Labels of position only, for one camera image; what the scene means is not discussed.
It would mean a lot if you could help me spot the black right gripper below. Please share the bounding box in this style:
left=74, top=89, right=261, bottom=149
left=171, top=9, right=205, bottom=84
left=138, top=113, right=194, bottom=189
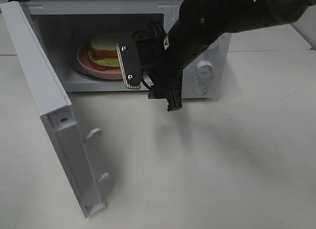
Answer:
left=148, top=21, right=186, bottom=112

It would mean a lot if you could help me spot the round door release button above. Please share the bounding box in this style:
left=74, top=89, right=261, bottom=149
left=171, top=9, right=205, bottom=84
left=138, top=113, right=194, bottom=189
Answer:
left=193, top=83, right=208, bottom=95

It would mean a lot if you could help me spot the sandwich with lettuce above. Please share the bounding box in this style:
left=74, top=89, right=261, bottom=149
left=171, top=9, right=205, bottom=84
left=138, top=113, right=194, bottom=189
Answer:
left=88, top=33, right=146, bottom=72

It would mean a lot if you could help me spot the pink plate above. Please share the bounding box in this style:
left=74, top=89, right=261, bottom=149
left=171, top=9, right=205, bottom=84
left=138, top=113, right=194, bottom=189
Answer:
left=77, top=43, right=122, bottom=80

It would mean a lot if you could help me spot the white microwave door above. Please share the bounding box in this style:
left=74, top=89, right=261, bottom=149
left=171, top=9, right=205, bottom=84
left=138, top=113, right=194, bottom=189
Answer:
left=0, top=1, right=107, bottom=218

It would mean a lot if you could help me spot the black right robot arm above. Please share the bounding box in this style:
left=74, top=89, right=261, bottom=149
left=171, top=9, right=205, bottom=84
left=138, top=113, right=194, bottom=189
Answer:
left=148, top=0, right=316, bottom=111

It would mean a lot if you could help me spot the white lower microwave knob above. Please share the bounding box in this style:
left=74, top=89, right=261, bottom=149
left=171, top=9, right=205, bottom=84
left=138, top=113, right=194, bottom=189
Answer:
left=197, top=60, right=213, bottom=79

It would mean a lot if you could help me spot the white microwave oven body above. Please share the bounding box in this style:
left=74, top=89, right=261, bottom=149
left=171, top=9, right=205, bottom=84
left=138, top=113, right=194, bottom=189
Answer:
left=7, top=0, right=233, bottom=101

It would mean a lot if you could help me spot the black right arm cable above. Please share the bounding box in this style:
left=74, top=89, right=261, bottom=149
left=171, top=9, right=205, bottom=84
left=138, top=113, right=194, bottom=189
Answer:
left=133, top=29, right=173, bottom=99

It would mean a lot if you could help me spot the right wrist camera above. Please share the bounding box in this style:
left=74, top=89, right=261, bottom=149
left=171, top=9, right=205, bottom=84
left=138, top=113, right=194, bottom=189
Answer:
left=116, top=35, right=161, bottom=91

